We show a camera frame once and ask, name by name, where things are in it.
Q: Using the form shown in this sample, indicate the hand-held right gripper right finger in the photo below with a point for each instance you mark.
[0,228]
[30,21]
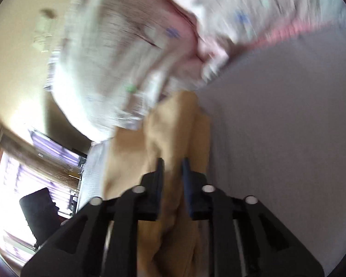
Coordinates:
[186,176]

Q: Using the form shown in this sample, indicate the tan small garment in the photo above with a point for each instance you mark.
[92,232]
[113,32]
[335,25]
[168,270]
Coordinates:
[173,132]

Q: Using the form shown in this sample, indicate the black chair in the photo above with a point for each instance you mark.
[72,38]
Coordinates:
[40,216]

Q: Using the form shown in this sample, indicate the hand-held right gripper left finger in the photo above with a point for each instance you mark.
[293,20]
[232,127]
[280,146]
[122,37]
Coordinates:
[159,176]

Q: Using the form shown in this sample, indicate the lavender bed sheet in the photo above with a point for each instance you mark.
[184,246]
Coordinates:
[276,138]

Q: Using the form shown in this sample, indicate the white floral printed cloth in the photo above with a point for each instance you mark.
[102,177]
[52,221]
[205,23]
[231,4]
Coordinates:
[127,43]

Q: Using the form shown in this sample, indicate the window with curtains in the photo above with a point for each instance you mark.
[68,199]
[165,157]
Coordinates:
[26,179]

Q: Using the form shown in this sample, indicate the ceiling lamp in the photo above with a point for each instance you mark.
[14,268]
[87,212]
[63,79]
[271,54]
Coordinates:
[44,31]

